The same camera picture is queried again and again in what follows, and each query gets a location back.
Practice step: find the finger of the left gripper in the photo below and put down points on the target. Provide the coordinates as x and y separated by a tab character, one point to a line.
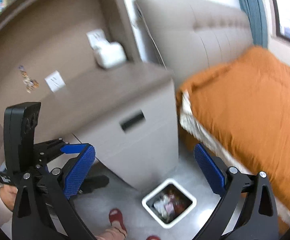
47	151
92	183

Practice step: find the white mattress edge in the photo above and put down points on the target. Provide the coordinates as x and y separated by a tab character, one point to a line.
242	153

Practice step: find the person left hand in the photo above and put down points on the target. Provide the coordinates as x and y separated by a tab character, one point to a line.
8	196

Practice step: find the white square trash bin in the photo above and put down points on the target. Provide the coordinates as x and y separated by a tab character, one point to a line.
169	203

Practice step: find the orange bed blanket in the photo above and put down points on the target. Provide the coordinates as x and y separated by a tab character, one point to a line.
253	90

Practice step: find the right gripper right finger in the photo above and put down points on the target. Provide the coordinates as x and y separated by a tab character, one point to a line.
258	218

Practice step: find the red slipper left foot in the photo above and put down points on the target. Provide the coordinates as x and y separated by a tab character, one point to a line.
153	237

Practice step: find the teal curtain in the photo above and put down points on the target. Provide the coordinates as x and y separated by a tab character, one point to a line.
256	13

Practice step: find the white tissue box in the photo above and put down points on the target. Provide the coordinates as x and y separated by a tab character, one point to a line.
110	55

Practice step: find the colourful wall stickers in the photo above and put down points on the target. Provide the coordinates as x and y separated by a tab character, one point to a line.
31	84

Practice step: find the beige padded headboard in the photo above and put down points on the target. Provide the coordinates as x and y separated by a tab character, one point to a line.
192	35

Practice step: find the lower white wall socket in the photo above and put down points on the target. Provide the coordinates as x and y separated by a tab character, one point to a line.
55	81

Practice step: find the beige bedside cabinet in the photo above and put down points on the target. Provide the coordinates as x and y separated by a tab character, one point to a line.
127	113

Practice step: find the upper white wall socket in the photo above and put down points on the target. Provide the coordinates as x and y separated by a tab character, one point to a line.
96	39

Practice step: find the red slipper right foot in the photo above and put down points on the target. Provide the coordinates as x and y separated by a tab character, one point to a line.
116	220

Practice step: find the red slipper foot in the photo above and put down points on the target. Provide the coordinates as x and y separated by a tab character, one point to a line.
116	220
153	237

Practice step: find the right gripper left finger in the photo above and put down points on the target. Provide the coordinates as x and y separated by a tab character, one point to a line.
42	209

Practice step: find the white wall socket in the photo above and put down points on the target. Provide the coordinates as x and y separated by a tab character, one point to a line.
96	39
55	81

